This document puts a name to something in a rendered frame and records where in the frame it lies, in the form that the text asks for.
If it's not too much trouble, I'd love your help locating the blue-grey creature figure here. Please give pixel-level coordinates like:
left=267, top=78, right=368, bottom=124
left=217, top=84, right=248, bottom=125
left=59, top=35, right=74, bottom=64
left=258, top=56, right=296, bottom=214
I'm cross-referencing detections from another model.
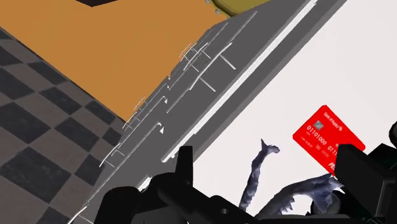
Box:
left=239, top=138, right=345, bottom=218

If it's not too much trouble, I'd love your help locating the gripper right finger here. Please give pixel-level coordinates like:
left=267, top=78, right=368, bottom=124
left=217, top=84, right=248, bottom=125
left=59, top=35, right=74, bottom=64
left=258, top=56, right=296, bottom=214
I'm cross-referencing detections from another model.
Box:
left=334, top=120, right=397, bottom=224

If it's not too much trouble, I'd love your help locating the red bank card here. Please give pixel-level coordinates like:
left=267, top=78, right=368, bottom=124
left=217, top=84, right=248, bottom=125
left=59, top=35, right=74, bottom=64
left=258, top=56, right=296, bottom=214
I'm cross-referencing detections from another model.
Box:
left=292, top=104, right=366, bottom=175

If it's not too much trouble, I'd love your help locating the olive yellow round object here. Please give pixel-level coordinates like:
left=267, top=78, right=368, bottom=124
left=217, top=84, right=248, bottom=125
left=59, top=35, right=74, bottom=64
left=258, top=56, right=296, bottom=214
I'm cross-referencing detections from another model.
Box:
left=205, top=0, right=274, bottom=18

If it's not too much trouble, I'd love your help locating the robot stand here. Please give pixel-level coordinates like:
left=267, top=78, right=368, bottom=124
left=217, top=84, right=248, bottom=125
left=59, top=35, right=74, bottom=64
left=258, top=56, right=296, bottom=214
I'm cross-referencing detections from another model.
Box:
left=75, top=0, right=119, bottom=8

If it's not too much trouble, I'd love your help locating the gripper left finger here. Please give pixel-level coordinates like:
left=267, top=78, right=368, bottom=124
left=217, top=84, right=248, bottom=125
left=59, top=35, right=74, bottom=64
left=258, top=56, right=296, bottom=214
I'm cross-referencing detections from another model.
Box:
left=101, top=145, right=259, bottom=224

